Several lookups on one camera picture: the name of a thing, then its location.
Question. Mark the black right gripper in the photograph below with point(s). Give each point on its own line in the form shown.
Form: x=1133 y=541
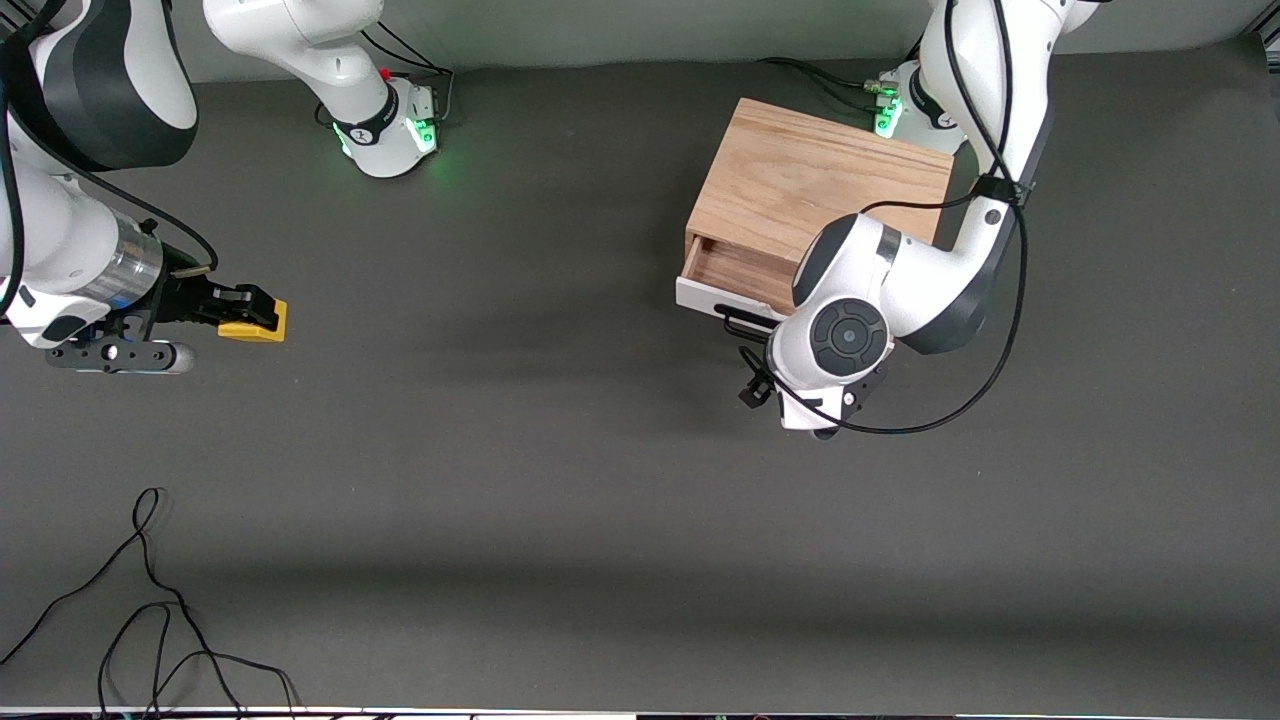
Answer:
x=180 y=298

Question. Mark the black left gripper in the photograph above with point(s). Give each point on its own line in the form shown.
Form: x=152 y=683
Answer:
x=751 y=397

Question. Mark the yellow cube block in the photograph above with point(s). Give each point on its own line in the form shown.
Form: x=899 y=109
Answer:
x=250 y=333

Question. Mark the wooden drawer with white front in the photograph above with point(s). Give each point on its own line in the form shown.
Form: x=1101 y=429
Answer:
x=740 y=270

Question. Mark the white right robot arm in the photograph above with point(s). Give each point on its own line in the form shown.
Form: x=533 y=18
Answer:
x=60 y=240

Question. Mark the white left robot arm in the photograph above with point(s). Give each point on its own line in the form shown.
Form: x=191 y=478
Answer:
x=930 y=280

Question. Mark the wooden drawer cabinet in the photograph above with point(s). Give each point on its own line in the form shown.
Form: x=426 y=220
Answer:
x=780 y=170

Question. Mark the grey table cover mat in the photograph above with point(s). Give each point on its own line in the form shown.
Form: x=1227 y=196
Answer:
x=500 y=450

